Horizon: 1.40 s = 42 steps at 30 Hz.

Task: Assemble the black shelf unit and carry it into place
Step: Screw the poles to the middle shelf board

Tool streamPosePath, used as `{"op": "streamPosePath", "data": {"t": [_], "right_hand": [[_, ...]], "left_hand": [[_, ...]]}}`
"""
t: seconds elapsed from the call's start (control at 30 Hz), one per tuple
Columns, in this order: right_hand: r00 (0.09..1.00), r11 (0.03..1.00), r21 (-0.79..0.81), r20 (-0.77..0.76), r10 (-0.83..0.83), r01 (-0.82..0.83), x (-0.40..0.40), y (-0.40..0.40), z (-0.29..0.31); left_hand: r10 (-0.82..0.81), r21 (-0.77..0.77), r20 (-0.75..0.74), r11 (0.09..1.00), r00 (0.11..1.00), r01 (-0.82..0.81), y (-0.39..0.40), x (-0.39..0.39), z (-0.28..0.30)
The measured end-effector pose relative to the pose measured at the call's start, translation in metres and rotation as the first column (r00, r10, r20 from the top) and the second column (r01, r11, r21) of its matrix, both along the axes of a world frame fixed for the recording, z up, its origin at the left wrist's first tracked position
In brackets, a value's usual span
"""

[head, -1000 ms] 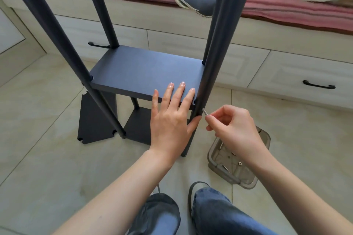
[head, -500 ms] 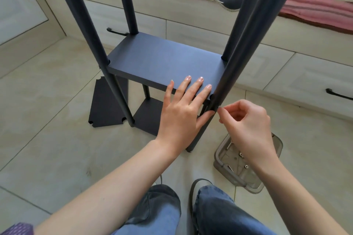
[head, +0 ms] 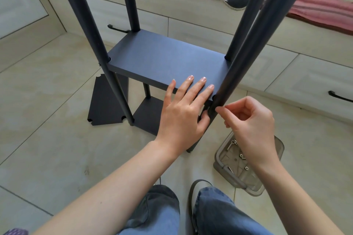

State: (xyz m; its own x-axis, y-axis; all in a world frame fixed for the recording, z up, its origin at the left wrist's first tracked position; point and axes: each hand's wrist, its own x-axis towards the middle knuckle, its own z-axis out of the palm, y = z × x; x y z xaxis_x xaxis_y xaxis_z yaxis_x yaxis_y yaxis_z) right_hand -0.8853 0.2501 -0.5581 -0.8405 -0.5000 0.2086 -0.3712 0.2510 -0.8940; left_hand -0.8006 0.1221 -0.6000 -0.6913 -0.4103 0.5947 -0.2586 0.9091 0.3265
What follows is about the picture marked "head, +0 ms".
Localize person's right hand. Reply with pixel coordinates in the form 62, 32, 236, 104
215, 96, 281, 168

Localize person's left hand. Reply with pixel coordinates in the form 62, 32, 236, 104
154, 75, 215, 159

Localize dark grey shelf board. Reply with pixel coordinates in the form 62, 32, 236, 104
107, 29, 231, 101
132, 96, 166, 137

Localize person's right forearm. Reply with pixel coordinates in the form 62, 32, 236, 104
256, 157, 345, 235

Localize person's left forearm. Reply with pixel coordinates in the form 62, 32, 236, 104
33, 140, 177, 235

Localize dark grey bottom shelf board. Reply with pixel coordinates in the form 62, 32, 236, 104
132, 96, 166, 137

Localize clear grey plastic container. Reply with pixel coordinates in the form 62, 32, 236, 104
213, 131, 285, 197

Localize dark slipper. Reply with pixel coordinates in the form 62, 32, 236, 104
188, 179, 213, 225

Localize loose dark grey notched board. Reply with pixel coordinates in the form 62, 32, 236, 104
87, 73, 129, 126

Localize white bed base with drawers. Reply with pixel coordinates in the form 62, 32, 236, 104
27, 0, 353, 122

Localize blue jeans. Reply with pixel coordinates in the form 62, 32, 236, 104
118, 184, 274, 235

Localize purple knit cloth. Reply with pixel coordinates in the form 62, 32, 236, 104
2, 228, 29, 235

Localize black drawer handle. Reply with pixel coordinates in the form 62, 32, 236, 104
107, 24, 130, 34
328, 91, 353, 104

